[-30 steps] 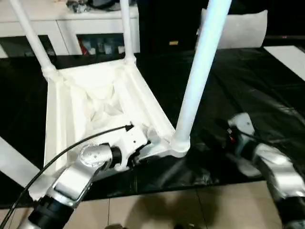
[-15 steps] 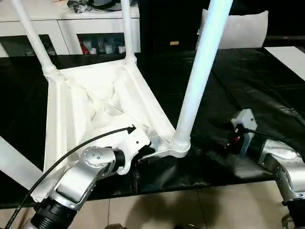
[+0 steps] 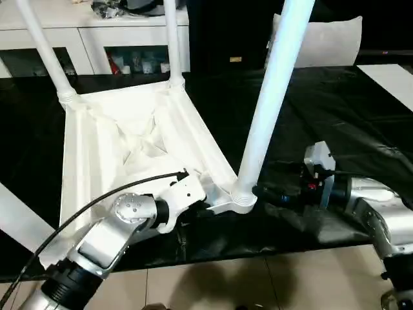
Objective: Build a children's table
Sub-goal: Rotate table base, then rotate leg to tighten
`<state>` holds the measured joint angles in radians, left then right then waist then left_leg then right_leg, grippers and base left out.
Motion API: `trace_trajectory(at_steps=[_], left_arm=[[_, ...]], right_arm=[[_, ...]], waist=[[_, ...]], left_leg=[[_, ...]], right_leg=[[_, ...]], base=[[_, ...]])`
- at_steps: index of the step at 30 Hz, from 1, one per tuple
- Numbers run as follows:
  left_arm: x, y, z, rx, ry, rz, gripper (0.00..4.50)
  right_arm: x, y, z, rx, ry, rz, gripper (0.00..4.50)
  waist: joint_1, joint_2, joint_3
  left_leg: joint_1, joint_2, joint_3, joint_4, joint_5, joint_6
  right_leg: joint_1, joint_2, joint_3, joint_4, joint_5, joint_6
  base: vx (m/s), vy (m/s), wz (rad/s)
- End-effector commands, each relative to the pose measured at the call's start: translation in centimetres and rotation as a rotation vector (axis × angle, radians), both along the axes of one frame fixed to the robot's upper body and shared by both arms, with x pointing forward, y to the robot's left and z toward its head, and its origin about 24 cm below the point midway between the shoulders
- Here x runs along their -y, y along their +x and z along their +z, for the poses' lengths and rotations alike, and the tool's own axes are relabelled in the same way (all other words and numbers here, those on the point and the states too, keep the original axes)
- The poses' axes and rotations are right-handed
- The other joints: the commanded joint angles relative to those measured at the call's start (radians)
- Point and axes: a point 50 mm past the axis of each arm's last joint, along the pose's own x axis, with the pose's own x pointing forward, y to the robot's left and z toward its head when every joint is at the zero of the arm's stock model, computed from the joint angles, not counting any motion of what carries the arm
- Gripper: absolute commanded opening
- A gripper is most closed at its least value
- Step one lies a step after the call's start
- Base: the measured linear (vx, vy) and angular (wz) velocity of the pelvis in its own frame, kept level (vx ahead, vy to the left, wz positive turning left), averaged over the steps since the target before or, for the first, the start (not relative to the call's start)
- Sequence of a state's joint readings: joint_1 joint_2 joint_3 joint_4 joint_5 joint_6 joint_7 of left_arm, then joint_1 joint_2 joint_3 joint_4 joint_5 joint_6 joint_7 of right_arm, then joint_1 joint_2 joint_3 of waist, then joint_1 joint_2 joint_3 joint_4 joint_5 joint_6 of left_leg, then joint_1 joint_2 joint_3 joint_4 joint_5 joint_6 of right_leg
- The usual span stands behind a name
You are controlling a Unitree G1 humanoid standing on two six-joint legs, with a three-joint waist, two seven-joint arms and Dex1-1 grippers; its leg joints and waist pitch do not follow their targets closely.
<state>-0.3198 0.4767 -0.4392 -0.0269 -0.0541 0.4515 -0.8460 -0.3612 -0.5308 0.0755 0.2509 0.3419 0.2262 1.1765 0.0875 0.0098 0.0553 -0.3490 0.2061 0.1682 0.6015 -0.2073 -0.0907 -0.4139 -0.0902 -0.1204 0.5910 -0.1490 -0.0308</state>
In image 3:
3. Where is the white sideboard with glass doors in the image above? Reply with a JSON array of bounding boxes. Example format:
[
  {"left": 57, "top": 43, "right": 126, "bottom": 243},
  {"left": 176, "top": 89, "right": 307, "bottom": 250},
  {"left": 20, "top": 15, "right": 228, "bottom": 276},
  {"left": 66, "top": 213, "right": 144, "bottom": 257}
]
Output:
[{"left": 0, "top": 0, "right": 191, "bottom": 78}]

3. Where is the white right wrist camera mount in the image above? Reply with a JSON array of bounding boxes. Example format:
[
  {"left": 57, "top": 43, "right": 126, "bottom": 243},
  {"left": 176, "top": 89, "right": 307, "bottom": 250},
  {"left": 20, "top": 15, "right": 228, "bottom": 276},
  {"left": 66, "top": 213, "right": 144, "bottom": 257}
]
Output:
[{"left": 303, "top": 141, "right": 336, "bottom": 211}]

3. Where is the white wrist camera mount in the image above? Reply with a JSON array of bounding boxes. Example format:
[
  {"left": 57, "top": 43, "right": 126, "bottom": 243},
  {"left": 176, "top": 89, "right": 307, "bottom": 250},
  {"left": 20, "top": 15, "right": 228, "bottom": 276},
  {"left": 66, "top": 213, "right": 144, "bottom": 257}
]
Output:
[
  {"left": 303, "top": 141, "right": 336, "bottom": 211},
  {"left": 157, "top": 172, "right": 207, "bottom": 234}
]

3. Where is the white plastic table top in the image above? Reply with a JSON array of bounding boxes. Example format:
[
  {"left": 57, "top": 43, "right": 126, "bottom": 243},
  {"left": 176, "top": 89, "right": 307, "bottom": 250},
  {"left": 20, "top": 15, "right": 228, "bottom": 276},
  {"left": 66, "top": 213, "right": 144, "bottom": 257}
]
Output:
[{"left": 38, "top": 80, "right": 258, "bottom": 269}]

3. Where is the black work mat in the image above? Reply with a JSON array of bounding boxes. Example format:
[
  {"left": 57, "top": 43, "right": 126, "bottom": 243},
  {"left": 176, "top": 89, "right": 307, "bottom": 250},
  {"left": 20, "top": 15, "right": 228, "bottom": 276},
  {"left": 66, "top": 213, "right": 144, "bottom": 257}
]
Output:
[{"left": 0, "top": 66, "right": 413, "bottom": 282}]

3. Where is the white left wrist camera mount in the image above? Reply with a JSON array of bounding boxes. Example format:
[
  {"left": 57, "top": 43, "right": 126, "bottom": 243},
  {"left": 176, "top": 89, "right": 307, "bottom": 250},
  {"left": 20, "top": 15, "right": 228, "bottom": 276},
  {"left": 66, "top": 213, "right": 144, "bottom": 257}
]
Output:
[{"left": 157, "top": 172, "right": 207, "bottom": 234}]

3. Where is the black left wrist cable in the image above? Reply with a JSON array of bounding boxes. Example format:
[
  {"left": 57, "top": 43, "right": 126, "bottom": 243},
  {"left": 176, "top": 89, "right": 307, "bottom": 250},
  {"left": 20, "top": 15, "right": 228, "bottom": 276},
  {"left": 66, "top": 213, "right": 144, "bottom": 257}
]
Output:
[{"left": 0, "top": 167, "right": 190, "bottom": 310}]

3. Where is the white plastic table leg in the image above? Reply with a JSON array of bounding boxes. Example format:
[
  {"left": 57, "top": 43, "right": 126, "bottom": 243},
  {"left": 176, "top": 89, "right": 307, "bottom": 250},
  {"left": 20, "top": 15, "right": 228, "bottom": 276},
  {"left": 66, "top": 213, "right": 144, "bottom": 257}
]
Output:
[
  {"left": 234, "top": 0, "right": 316, "bottom": 207},
  {"left": 0, "top": 182, "right": 56, "bottom": 256},
  {"left": 163, "top": 0, "right": 187, "bottom": 90},
  {"left": 14, "top": 0, "right": 78, "bottom": 107}
]

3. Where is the black speaker with gold label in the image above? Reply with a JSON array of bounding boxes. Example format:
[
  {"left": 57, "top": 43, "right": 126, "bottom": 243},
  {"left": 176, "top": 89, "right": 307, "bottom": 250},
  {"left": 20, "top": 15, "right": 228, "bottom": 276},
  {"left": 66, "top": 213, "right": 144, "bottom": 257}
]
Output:
[{"left": 188, "top": 0, "right": 275, "bottom": 70}]

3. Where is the grey helmet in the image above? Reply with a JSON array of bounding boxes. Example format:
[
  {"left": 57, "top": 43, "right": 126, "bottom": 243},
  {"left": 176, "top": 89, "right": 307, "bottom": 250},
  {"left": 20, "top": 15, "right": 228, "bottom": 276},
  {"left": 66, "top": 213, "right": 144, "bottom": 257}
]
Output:
[{"left": 121, "top": 0, "right": 188, "bottom": 17}]

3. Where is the white flat panel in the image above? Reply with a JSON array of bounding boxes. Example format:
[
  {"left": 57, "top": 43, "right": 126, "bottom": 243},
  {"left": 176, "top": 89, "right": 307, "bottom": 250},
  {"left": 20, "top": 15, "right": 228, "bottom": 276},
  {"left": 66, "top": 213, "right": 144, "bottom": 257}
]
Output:
[{"left": 356, "top": 63, "right": 413, "bottom": 114}]

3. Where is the grey cushion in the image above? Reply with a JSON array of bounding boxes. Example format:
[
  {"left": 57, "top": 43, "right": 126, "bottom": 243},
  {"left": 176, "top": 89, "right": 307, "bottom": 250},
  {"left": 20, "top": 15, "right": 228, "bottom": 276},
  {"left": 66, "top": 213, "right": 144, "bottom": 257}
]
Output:
[{"left": 267, "top": 12, "right": 364, "bottom": 68}]

